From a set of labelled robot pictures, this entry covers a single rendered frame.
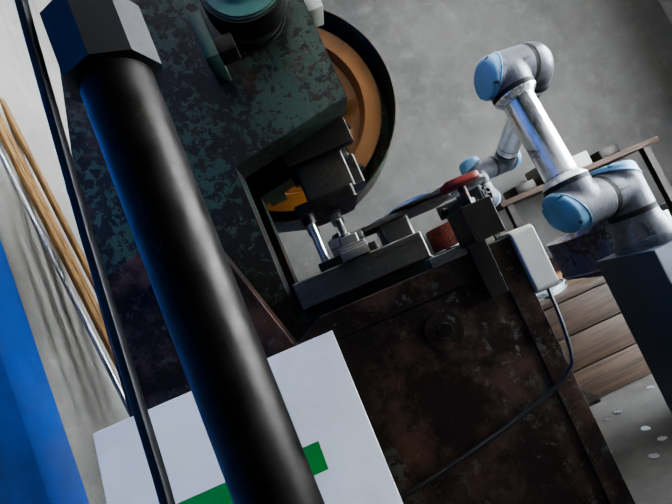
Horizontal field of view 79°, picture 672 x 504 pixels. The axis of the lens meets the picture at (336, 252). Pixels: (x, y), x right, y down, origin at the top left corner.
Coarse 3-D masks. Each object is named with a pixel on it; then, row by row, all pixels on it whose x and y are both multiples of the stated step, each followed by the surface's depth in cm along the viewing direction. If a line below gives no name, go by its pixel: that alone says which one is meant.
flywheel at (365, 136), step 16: (320, 32) 152; (336, 48) 152; (352, 48) 151; (336, 64) 154; (352, 64) 151; (352, 80) 152; (368, 80) 150; (352, 96) 153; (368, 96) 149; (352, 112) 153; (368, 112) 149; (352, 128) 152; (368, 128) 148; (352, 144) 151; (368, 144) 148; (368, 160) 147; (288, 192) 150; (272, 208) 145; (288, 208) 145
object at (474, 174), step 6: (468, 174) 75; (474, 174) 75; (450, 180) 76; (456, 180) 75; (462, 180) 75; (468, 180) 76; (474, 180) 78; (444, 186) 77; (450, 186) 76; (456, 186) 76; (462, 186) 77; (444, 192) 78; (462, 192) 77; (468, 192) 78; (462, 198) 78; (468, 198) 77
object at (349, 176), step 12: (324, 156) 105; (336, 156) 105; (348, 156) 108; (300, 168) 105; (312, 168) 105; (324, 168) 105; (336, 168) 105; (348, 168) 105; (360, 168) 108; (300, 180) 105; (312, 180) 105; (324, 180) 105; (336, 180) 105; (348, 180) 105; (360, 180) 107; (312, 192) 105; (324, 192) 104
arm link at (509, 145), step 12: (540, 48) 111; (552, 60) 113; (540, 72) 112; (552, 72) 116; (540, 84) 118; (540, 96) 124; (504, 132) 137; (504, 144) 139; (516, 144) 138; (492, 156) 147; (504, 156) 143; (516, 156) 143; (504, 168) 146
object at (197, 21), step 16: (192, 16) 86; (208, 16) 89; (272, 16) 87; (208, 32) 85; (224, 32) 90; (240, 32) 88; (256, 32) 89; (208, 48) 85; (224, 48) 85; (208, 64) 87; (224, 64) 89; (224, 80) 94
